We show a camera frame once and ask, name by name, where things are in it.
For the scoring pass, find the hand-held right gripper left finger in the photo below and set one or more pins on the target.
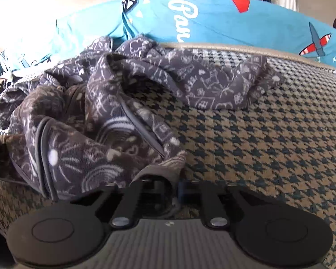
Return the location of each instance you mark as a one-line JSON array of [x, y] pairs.
[[128, 201]]

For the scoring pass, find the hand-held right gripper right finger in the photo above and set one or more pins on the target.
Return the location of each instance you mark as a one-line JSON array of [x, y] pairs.
[[182, 192]]

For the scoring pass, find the grey doodle print fleece jacket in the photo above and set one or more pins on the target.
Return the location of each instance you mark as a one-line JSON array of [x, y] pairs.
[[100, 117]]

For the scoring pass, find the blue pillow with white star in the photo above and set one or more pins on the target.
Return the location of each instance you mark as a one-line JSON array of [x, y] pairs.
[[81, 30]]

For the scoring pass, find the blue pillow with red patch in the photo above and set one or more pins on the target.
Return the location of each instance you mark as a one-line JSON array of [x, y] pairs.
[[240, 28]]

